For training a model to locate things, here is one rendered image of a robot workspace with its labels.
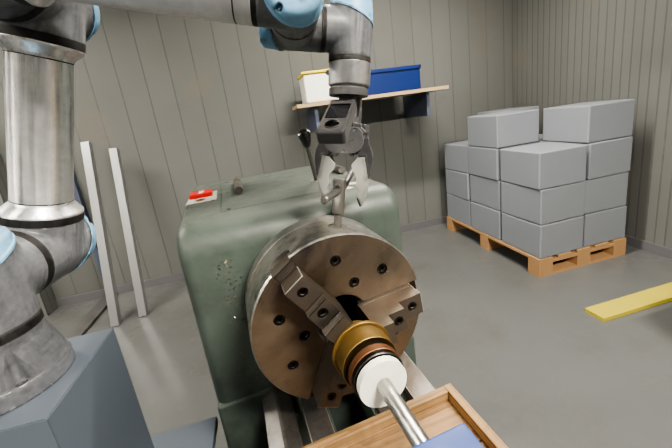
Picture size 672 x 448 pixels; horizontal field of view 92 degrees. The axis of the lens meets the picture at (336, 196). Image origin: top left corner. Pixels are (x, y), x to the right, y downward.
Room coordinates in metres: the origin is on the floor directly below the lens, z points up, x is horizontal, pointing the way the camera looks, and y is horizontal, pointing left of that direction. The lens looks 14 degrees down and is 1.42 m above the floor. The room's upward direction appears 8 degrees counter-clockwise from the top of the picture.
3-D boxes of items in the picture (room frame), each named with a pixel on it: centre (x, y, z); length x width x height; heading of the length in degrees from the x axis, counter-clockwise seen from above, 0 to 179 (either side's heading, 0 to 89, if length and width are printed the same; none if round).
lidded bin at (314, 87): (3.08, -0.05, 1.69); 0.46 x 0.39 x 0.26; 101
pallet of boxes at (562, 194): (2.97, -1.76, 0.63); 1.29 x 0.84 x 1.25; 11
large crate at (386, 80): (3.19, -0.61, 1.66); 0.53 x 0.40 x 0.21; 101
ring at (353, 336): (0.41, -0.01, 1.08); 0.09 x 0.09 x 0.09; 17
